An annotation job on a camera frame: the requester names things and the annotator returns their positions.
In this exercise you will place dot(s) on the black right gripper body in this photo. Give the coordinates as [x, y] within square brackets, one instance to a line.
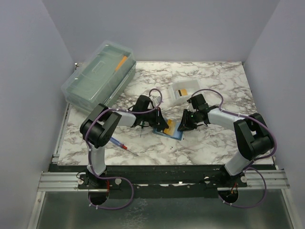
[194, 118]

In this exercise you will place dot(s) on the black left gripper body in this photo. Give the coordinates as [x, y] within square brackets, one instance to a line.
[151, 117]

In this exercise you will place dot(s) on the blue leather card holder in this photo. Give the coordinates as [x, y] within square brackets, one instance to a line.
[177, 136]

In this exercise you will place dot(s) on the white plastic card tray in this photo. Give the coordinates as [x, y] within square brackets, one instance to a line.
[190, 85]

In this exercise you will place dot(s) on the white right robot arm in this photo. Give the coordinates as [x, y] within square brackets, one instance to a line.
[251, 133]

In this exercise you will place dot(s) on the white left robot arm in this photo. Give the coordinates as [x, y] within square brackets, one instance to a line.
[99, 126]

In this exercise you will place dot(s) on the blue red screwdriver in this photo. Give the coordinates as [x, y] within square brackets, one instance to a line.
[121, 145]

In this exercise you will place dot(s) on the clear plastic storage box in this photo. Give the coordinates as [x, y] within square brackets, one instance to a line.
[95, 81]

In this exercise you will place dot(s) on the orange pen in box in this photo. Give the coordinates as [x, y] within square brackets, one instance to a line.
[121, 63]

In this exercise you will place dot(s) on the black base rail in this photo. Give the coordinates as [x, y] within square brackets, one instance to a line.
[125, 191]

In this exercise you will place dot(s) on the aluminium frame rail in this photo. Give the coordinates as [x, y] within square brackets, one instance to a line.
[69, 181]

